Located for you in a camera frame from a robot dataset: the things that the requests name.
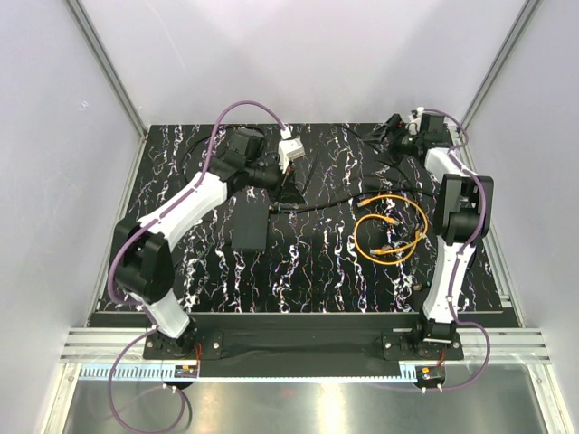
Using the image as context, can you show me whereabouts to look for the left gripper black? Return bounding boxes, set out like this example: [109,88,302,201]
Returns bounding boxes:
[245,156,306,205]

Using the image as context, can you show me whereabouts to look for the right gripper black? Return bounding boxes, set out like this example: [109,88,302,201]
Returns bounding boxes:
[360,114,421,169]

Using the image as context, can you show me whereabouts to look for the black network switch box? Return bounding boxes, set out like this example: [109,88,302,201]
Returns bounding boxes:
[232,202,269,253]

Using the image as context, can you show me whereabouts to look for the black cable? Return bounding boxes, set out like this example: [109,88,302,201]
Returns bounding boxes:
[269,126,435,213]
[183,126,268,177]

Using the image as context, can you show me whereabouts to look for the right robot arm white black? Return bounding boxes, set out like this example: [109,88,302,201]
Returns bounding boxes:
[383,108,494,361]

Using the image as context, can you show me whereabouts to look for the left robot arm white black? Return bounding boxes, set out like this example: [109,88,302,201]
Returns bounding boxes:
[107,128,305,358]

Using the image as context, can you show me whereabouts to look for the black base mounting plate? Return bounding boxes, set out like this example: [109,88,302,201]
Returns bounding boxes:
[90,311,519,363]

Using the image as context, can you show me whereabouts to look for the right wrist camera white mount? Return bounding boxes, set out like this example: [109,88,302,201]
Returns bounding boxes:
[405,107,425,135]

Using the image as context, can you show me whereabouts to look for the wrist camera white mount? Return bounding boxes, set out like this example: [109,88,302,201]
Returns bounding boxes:
[405,107,425,135]
[278,138,305,174]

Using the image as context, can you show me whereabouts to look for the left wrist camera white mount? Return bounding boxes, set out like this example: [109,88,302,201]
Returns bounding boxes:
[278,138,305,174]

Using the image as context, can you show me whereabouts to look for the orange ethernet cable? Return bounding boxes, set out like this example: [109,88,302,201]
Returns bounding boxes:
[353,193,430,266]

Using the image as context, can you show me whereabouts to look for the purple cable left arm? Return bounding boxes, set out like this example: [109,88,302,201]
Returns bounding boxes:
[107,99,293,429]

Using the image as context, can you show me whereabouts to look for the aluminium frame rail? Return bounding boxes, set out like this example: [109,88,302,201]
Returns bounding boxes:
[58,328,150,363]

